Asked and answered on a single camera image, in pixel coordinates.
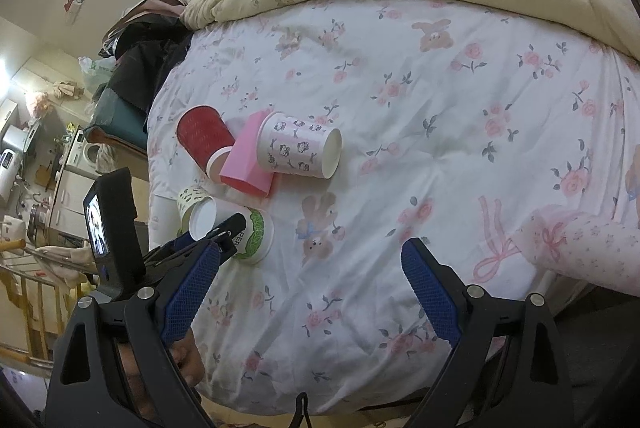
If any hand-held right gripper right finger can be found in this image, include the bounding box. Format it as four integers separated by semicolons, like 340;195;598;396
401;237;576;428

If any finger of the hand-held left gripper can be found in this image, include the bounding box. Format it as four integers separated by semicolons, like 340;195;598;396
202;213;249;259

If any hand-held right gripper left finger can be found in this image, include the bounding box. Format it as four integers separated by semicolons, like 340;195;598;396
47;242;223;428

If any green and white paper cup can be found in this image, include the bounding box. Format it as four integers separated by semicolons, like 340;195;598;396
189;197;275;265

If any cream patterned paper cup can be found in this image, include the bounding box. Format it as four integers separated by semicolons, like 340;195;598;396
177;185;212;236

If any red ribbed paper cup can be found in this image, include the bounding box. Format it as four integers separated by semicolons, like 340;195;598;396
177;105;236;175

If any white pink patterned paper cup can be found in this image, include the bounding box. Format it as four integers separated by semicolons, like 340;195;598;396
255;112;343;180

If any person's left hand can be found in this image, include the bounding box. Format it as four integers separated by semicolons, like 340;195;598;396
167;332;206;394

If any white washing machine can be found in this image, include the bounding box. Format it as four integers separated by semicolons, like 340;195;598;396
64;128;107;181

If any metal pot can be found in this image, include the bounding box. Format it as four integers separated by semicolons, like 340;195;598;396
27;203;52;241

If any teal cushion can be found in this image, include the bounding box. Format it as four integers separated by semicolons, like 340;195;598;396
84;88;151;155

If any white kitchen appliance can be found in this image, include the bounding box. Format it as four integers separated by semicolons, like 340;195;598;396
0;126;35;171

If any clear plastic bag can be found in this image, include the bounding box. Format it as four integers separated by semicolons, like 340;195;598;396
78;56;117;94

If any person's pink pajama leg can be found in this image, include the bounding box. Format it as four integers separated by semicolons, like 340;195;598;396
520;204;640;295

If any white floral bed sheet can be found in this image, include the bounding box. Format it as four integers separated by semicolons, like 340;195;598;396
145;0;640;416

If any pile of dark clothes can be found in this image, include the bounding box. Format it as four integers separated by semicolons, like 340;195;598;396
99;0;193;121

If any wooden bed rail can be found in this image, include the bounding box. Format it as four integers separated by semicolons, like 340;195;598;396
0;238;76;361

